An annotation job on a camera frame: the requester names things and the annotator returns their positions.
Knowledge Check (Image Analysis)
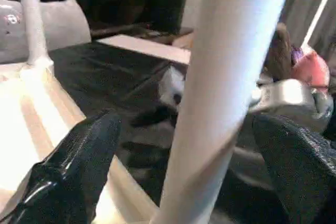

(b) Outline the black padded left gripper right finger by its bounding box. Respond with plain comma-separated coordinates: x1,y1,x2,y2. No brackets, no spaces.
251,115,336,224

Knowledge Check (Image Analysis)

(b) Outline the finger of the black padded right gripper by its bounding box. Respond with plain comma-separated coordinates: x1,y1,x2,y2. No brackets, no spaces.
129,104,181,128

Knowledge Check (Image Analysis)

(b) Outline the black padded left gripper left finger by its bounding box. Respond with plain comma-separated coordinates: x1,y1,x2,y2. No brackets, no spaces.
0,110,123,224

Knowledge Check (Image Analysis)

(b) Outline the white plastic table top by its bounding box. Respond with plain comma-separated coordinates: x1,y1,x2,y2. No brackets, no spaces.
0,61,161,224

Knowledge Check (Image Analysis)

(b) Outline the white plastic table leg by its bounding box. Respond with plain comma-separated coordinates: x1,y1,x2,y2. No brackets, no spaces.
15,0,55,69
149,0,295,224

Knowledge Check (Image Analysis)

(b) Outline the black work mat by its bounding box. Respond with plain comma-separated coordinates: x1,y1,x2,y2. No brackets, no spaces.
48,42,279,224

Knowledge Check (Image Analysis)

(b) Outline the white flat board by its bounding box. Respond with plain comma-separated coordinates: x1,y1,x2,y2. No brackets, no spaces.
96,34,192,67

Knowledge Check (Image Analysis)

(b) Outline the pink rounded soft object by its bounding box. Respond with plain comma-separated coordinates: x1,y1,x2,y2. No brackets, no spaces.
291,48,331,89

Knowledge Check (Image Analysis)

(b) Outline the brown furry object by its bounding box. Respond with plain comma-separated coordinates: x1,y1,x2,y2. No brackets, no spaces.
263,23,294,82

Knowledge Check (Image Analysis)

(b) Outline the grey cushion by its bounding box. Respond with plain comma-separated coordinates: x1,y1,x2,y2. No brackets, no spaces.
0,0,92,65

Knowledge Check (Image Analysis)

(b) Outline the brown curtain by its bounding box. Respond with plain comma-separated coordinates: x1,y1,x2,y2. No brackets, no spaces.
278,0,336,51

